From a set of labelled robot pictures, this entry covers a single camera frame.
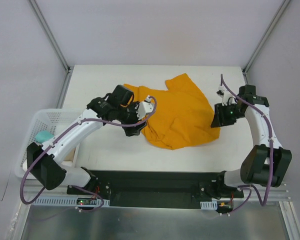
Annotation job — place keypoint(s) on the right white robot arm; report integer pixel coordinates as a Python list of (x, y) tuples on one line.
[(267, 162)]

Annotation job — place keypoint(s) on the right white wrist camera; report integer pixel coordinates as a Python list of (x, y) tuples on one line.
[(224, 94)]

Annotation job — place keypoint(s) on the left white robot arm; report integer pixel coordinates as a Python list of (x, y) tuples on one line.
[(44, 160)]

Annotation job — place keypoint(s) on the right aluminium frame post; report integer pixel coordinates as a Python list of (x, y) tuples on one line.
[(266, 35)]

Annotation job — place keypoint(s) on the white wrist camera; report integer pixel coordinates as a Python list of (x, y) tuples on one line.
[(146, 108), (224, 94)]

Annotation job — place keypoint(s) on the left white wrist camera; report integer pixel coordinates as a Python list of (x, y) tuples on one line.
[(146, 108)]

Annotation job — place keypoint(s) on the white plastic basket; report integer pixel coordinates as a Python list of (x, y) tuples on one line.
[(53, 120)]

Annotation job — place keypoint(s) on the white cable duct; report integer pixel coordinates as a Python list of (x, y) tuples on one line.
[(209, 205), (70, 202)]

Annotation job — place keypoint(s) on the right white cable duct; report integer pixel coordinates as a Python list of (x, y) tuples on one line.
[(209, 205)]

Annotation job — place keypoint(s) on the white rolled t shirt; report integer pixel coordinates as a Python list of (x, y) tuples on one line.
[(64, 163)]

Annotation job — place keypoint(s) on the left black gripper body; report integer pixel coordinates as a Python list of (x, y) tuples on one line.
[(134, 124)]

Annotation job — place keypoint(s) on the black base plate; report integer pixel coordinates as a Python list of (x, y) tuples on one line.
[(150, 189)]

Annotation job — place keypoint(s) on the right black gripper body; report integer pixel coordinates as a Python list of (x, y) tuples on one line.
[(220, 116)]

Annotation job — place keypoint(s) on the teal rolled t shirt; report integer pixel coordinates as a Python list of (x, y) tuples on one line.
[(43, 136)]

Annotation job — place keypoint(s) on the left white cable duct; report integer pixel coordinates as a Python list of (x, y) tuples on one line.
[(70, 202)]

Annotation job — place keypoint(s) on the orange t shirt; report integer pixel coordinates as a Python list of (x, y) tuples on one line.
[(183, 115)]

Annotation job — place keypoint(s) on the left aluminium frame post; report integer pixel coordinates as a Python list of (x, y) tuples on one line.
[(49, 34)]

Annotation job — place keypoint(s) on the beige rolled t shirt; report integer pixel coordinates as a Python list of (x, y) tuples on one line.
[(72, 156)]

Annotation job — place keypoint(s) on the aluminium frame post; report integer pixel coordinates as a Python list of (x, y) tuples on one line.
[(49, 34), (266, 35)]

